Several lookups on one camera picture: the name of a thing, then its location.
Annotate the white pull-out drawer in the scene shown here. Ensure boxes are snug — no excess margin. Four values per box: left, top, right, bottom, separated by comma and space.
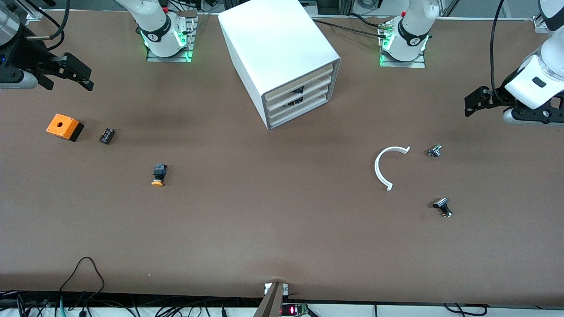
266, 76, 332, 111

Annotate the yellow push button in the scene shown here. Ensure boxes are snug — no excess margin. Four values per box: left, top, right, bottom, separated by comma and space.
151, 164, 167, 187

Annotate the cream drawer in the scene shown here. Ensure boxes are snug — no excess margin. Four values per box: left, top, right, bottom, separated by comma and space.
269, 96, 331, 129
267, 86, 331, 120
263, 64, 334, 101

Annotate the white drawer cabinet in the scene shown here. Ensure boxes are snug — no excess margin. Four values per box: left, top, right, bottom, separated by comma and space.
218, 0, 342, 131

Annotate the circuit board with red display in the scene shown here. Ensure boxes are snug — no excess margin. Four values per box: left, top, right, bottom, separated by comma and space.
281, 303, 309, 317

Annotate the orange button enclosure box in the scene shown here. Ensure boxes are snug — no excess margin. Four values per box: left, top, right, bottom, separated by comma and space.
46, 114, 85, 142

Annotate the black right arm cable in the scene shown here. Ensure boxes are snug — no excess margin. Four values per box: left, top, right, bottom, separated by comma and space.
26, 0, 72, 52

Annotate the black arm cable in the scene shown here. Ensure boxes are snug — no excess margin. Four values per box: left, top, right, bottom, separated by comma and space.
490, 0, 507, 91
26, 0, 72, 52

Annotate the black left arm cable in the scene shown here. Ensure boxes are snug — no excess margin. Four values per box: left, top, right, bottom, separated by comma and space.
490, 0, 507, 91

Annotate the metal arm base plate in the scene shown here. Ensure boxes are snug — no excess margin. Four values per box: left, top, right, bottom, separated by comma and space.
146, 42, 195, 63
380, 53, 427, 69

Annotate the black key switch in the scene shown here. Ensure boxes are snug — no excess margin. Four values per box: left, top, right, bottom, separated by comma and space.
433, 198, 453, 218

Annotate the white C-shaped ring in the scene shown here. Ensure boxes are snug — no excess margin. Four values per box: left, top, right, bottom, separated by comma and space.
375, 146, 411, 192

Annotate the black cable behind cabinet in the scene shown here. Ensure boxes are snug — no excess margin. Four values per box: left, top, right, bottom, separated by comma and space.
311, 12, 390, 36

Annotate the black looped cable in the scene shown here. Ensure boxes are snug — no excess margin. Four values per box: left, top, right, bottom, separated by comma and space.
59, 257, 106, 304

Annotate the black floor cable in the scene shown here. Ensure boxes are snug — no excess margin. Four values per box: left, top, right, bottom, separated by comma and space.
443, 303, 490, 317

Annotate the grey camera mount bar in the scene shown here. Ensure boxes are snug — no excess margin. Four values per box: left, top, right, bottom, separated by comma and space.
253, 282, 285, 317

